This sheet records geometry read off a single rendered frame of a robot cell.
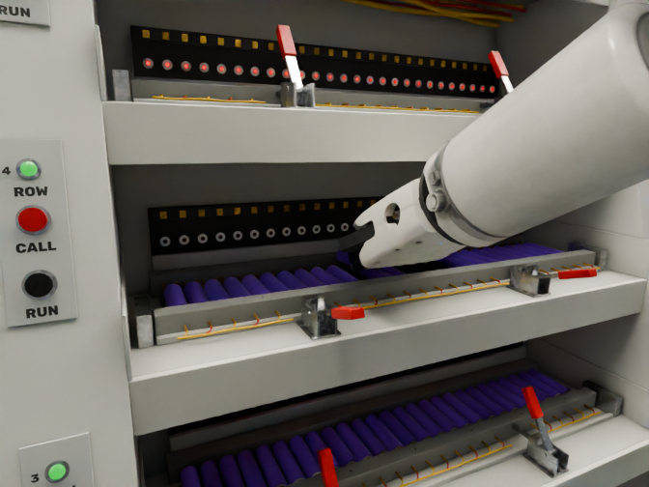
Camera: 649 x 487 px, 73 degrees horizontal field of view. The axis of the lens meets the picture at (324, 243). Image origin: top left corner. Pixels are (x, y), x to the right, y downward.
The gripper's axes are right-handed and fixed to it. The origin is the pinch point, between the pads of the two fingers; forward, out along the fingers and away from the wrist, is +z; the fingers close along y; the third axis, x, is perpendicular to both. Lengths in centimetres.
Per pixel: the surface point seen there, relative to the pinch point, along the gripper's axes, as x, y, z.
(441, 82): 25.6, 20.5, 3.2
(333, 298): -4.5, -6.3, -1.5
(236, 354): -8.2, -17.2, -4.7
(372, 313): -6.7, -2.8, -2.1
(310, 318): -6.3, -10.2, -4.4
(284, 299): -3.9, -11.5, -1.8
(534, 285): -6.9, 16.4, -5.3
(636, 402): -23.8, 35.2, 1.1
